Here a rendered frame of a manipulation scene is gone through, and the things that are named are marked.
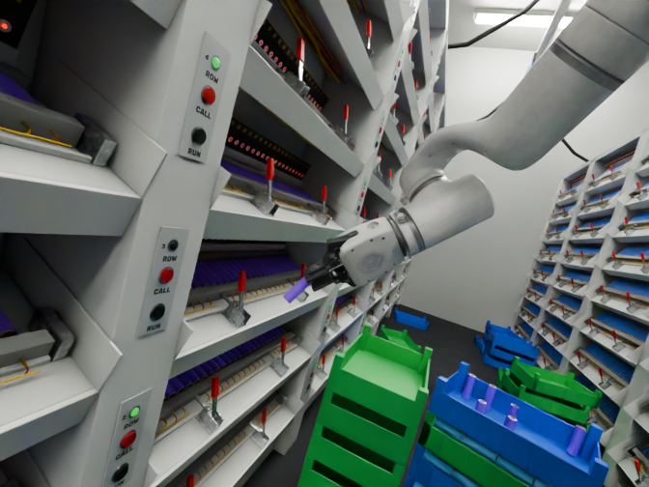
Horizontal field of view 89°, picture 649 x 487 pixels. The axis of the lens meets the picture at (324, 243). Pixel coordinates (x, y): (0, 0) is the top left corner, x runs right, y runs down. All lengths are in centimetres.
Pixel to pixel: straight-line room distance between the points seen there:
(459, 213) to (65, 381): 54
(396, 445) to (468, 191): 52
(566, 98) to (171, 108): 42
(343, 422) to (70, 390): 54
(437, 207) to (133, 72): 44
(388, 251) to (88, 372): 43
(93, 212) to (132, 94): 12
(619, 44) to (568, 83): 5
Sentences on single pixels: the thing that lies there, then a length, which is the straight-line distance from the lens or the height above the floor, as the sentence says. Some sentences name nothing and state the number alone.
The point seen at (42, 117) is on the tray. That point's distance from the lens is 38.
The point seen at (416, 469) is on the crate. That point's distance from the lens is 92.
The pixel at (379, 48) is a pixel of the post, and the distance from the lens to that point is 111.
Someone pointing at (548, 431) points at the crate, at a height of 42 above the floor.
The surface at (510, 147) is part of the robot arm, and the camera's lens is 50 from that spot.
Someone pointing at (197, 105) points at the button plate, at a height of 84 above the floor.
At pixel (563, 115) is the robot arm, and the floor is 95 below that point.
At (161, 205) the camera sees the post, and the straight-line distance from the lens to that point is 37.
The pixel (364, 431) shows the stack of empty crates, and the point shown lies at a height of 35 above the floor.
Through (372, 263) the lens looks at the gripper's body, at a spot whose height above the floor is 70.
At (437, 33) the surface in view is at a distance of 192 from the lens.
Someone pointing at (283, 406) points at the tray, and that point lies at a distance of 115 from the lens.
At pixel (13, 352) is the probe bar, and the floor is 58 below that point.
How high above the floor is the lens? 76
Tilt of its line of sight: 5 degrees down
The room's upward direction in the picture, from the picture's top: 15 degrees clockwise
